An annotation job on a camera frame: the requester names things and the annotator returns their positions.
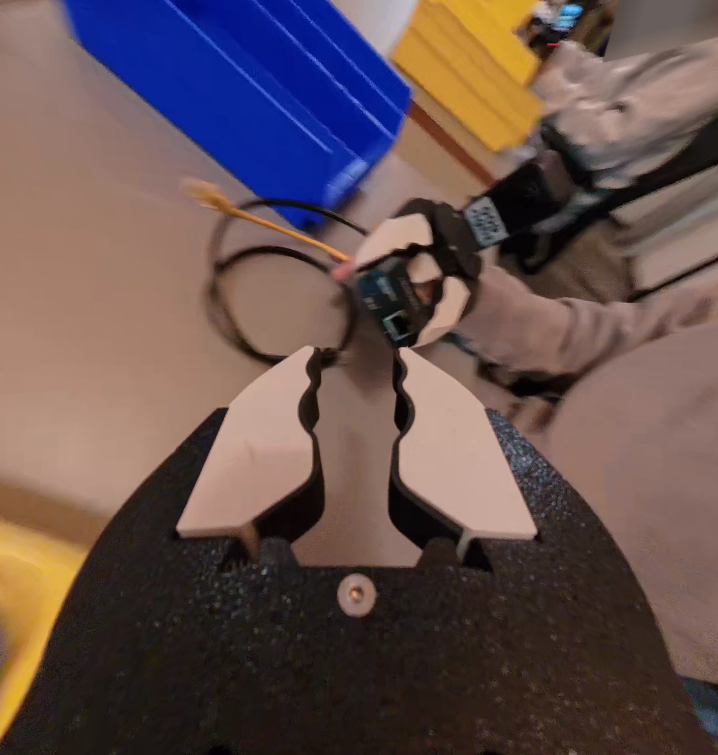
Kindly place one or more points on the yellow plastic bin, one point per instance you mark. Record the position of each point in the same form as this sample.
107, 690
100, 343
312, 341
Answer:
482, 29
471, 112

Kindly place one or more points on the person's light trousers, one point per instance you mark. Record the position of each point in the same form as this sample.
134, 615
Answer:
659, 501

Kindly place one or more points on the blue plastic bin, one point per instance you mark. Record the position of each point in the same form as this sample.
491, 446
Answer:
247, 88

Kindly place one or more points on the person in grey hoodie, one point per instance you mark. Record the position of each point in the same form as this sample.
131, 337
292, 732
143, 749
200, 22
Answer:
659, 100

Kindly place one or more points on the yellow plastic container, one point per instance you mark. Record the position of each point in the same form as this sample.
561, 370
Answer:
23, 590

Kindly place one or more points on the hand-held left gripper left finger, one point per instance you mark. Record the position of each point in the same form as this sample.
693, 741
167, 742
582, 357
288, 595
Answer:
258, 460

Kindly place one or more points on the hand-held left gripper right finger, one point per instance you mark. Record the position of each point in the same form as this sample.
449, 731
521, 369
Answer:
459, 460

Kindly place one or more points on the white stand base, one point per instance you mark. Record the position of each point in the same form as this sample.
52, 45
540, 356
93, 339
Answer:
376, 20

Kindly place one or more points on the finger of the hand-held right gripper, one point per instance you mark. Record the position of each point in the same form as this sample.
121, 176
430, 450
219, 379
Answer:
453, 306
394, 236

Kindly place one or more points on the black ethernet splitter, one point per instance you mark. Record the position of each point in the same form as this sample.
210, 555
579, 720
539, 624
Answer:
388, 295

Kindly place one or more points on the grey desk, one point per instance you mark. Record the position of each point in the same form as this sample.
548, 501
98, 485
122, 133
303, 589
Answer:
99, 295

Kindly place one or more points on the person's right forearm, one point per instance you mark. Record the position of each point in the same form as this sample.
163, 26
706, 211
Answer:
571, 330

